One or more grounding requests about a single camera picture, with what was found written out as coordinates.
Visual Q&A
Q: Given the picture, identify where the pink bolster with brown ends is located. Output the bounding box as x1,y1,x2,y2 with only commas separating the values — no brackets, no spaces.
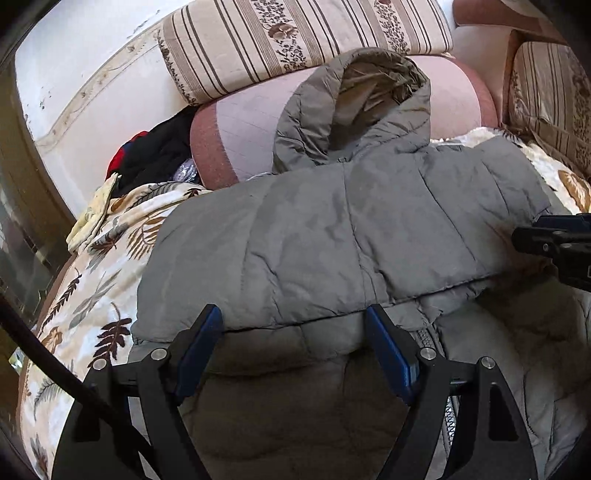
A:
189,53,499,190

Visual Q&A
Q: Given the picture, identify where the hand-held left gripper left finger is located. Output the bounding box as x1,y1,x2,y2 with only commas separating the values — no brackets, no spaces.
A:
51,304,225,480

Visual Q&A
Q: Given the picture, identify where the leaf print fleece blanket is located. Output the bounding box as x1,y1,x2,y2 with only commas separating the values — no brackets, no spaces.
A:
18,127,591,480

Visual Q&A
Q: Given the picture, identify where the pale yellow cloth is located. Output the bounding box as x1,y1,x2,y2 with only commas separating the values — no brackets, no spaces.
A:
67,173,123,252

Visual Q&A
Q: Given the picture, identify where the wooden glass cabinet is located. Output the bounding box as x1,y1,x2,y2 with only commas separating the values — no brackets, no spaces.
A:
0,60,79,324

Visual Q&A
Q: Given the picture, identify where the grey patterned cloth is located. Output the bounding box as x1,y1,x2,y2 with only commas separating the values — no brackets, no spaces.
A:
173,157,201,188

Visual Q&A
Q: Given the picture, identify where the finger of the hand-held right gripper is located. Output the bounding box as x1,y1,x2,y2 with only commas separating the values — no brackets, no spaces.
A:
531,213,591,232
512,225,583,256

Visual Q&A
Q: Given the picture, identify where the brown cushion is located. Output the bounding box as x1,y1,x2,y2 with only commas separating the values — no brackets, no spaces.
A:
452,0,571,47

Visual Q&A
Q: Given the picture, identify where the long striped floral cushion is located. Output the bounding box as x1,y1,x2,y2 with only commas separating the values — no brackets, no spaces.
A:
157,0,455,107

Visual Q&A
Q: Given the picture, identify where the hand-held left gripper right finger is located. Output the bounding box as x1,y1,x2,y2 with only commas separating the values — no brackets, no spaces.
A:
365,305,539,480

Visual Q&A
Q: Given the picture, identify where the black cable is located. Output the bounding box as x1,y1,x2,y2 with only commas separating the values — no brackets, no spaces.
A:
0,293,158,480

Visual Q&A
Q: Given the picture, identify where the red cloth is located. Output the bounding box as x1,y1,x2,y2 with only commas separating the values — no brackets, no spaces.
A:
106,131,151,181

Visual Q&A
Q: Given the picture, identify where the black cloth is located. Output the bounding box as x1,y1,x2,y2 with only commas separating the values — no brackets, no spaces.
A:
113,108,197,197

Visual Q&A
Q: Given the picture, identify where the grey hooded puffer jacket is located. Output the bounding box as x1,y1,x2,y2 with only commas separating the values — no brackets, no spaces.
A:
129,46,591,480

